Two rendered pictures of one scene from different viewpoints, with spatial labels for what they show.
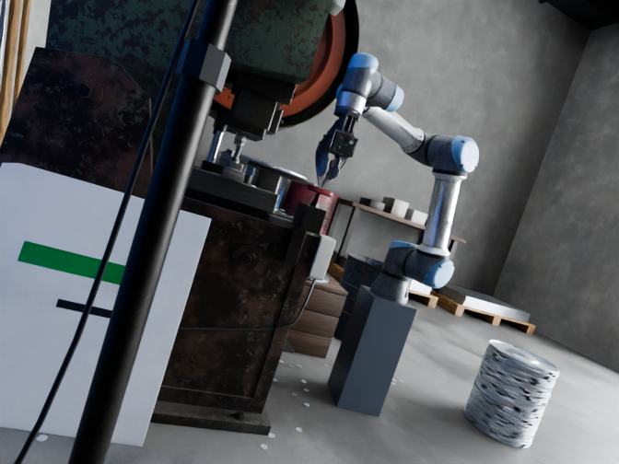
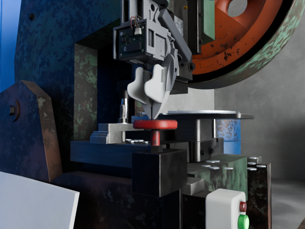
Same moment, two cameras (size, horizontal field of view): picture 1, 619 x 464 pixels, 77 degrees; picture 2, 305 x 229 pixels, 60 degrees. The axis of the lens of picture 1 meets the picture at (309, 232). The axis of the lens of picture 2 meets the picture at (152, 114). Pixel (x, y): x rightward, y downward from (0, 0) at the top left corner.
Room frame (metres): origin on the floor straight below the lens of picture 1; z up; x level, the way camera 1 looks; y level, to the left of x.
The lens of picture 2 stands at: (0.82, -0.37, 0.75)
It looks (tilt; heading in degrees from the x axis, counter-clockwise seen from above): 2 degrees up; 54
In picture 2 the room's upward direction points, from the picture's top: straight up
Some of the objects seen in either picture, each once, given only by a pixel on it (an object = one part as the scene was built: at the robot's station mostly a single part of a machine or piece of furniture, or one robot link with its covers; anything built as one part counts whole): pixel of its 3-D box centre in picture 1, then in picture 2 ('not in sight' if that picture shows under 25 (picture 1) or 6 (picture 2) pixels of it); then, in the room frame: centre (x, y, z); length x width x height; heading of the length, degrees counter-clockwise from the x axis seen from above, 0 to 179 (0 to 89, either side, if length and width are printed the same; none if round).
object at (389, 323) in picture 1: (369, 348); not in sight; (1.54, -0.38, 0.23); 0.18 x 0.18 x 0.45; 11
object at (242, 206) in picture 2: not in sight; (242, 206); (1.23, -0.08, 0.61); 0.02 x 0.01 x 0.02; 19
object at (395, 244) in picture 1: (402, 258); not in sight; (1.54, -0.38, 0.62); 0.13 x 0.12 x 0.14; 38
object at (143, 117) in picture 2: (231, 162); (156, 122); (1.34, 0.33, 0.76); 0.15 x 0.09 x 0.05; 19
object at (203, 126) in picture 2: (274, 189); (204, 136); (1.40, 0.17, 0.72); 0.25 x 0.14 x 0.14; 109
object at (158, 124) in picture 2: (316, 201); (155, 141); (1.10, 0.01, 0.72); 0.07 x 0.06 x 0.08; 109
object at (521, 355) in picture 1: (522, 355); not in sight; (1.74, -1.09, 0.35); 0.29 x 0.29 x 0.01
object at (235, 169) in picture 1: (234, 162); (120, 123); (1.18, 0.28, 0.76); 0.17 x 0.06 x 0.10; 19
